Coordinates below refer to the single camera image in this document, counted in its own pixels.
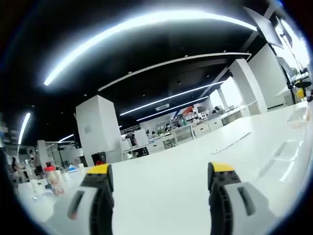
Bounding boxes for clear plastic storage box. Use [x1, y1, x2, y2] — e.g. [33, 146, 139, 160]
[286, 105, 309, 129]

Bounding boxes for yellow and black stand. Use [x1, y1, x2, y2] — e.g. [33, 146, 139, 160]
[294, 79, 313, 102]

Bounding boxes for white square pillar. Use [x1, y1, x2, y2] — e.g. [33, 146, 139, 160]
[75, 94, 123, 162]

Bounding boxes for hanging dark monitor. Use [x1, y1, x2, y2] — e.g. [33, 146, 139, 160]
[243, 6, 284, 49]

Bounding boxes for long white workbench row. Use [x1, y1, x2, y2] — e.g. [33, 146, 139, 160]
[121, 100, 260, 161]

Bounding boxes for white cabinet appliance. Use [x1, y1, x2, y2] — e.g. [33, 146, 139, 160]
[134, 129, 150, 148]

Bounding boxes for red-capped printed water bottle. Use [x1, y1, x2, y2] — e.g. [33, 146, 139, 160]
[44, 162, 66, 197]

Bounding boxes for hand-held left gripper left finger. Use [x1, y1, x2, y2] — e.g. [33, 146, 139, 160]
[50, 164, 115, 235]

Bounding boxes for white flat strip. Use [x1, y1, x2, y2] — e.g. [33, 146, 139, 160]
[210, 132, 252, 155]

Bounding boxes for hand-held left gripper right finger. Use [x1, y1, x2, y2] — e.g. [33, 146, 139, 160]
[207, 161, 278, 235]

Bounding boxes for black bin with red mark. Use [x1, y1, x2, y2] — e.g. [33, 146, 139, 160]
[91, 152, 108, 167]

